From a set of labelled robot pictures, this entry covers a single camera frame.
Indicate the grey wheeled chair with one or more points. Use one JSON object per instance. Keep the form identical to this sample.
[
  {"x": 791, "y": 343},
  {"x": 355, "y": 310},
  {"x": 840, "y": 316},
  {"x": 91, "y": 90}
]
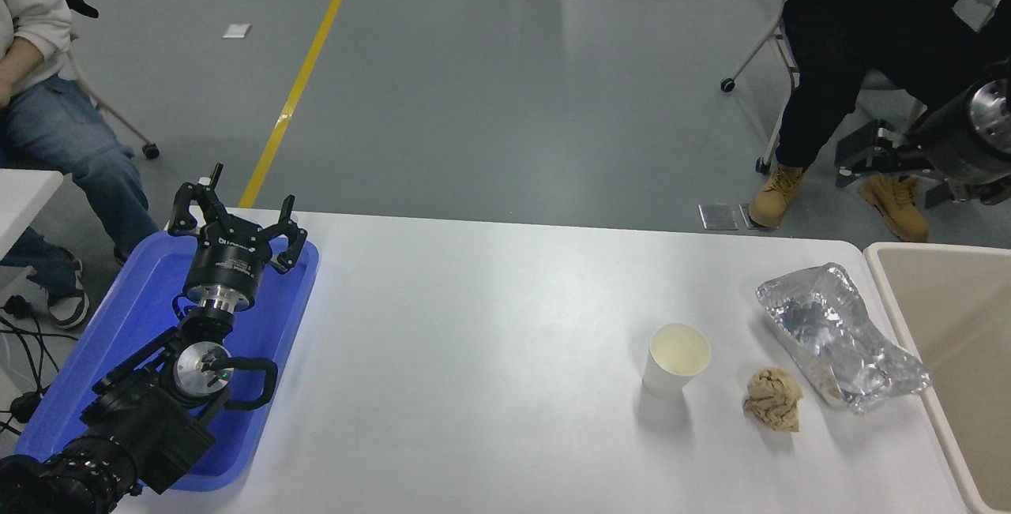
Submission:
[{"x": 118, "y": 119}]

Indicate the small white side table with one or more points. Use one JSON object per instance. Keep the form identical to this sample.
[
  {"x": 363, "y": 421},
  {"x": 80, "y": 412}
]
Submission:
[{"x": 24, "y": 198}]

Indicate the crumpled tan paper ball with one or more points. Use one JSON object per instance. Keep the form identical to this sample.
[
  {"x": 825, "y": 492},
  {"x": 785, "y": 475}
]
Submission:
[{"x": 772, "y": 399}]

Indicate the white wheeled chair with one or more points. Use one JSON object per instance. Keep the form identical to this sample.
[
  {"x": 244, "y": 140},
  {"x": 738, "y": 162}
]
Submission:
[{"x": 770, "y": 32}]

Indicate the black power plug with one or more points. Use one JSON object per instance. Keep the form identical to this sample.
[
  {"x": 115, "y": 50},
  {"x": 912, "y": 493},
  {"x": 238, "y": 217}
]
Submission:
[
  {"x": 28, "y": 406},
  {"x": 16, "y": 306}
]

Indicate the person's bare forearm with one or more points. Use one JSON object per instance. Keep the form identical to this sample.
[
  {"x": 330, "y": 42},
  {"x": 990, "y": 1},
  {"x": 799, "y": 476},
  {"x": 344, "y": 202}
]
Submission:
[{"x": 20, "y": 60}]

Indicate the seated person in jeans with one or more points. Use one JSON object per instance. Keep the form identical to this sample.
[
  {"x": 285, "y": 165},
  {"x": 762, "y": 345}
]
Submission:
[{"x": 55, "y": 135}]

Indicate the blue plastic tray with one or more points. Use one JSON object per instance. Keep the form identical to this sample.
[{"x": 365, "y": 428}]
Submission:
[{"x": 130, "y": 309}]

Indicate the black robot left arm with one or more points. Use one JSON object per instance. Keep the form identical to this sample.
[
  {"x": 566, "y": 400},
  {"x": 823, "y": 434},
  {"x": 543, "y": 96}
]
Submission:
[{"x": 142, "y": 427}]

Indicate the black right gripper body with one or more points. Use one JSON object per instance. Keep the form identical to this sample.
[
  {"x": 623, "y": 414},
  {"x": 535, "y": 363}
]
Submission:
[{"x": 948, "y": 139}]

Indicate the metal floor plate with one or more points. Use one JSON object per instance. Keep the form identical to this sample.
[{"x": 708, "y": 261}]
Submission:
[
  {"x": 745, "y": 212},
  {"x": 717, "y": 216}
]

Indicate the white paper cup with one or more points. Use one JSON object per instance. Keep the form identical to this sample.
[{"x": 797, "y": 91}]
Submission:
[{"x": 673, "y": 360}]

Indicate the large pale bin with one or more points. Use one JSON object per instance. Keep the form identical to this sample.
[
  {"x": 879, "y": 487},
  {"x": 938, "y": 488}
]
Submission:
[{"x": 964, "y": 340}]

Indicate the person's hand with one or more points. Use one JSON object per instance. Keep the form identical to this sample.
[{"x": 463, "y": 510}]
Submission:
[{"x": 5, "y": 95}]

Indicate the seated person with tan boots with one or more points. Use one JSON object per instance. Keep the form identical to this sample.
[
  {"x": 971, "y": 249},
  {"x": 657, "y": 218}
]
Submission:
[{"x": 837, "y": 48}]

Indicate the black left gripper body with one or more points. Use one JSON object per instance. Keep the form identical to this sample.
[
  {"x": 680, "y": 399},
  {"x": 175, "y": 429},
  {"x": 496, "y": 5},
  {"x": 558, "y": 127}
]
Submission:
[{"x": 225, "y": 261}]

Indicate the crumpled silver foil tray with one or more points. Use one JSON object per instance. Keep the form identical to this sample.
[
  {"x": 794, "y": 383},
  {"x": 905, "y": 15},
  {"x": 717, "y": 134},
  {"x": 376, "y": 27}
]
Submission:
[{"x": 837, "y": 332}]

